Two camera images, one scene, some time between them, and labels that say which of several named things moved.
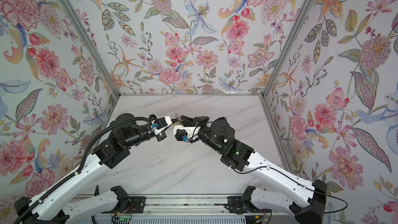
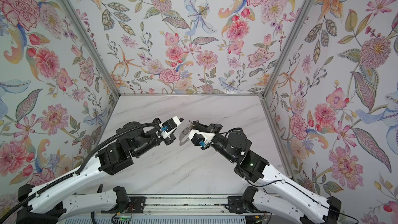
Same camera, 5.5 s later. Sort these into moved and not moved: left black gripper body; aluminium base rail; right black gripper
Moved: right black gripper; left black gripper body
Not moved: aluminium base rail
